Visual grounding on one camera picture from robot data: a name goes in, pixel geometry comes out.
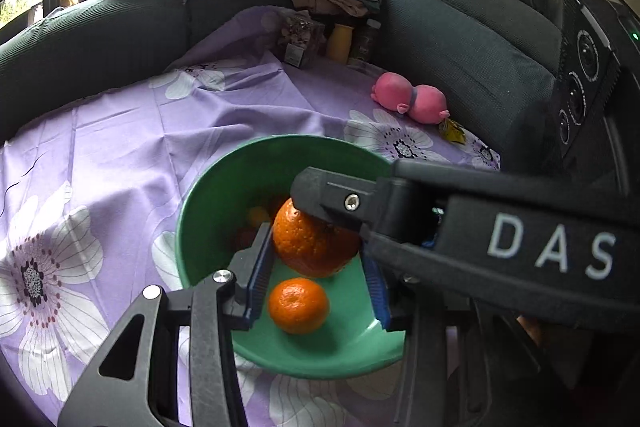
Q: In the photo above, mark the small mandarin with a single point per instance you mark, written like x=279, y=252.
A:
x=298, y=306

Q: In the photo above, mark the purple floral cloth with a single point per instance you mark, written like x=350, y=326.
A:
x=125, y=147

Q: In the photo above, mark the yellow-orange round fruit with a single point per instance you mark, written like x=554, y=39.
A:
x=258, y=216

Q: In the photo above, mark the yellow wrapper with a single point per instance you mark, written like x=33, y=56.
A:
x=452, y=130

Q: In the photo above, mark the dark jar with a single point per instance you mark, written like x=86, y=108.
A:
x=366, y=42

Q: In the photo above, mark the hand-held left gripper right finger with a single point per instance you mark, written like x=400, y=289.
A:
x=375, y=289

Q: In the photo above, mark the pink plush toy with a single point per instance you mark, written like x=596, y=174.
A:
x=400, y=94

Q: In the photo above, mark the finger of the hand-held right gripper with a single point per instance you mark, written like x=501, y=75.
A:
x=335, y=199

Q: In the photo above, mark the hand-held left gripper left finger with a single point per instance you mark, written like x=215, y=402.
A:
x=262, y=267

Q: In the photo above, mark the dark green sofa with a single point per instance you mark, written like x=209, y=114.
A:
x=100, y=37

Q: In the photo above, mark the large orange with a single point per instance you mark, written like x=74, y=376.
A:
x=310, y=249

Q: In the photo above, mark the green plastic bowl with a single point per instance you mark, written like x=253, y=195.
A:
x=220, y=187

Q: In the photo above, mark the yellow bottle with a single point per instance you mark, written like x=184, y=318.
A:
x=341, y=44

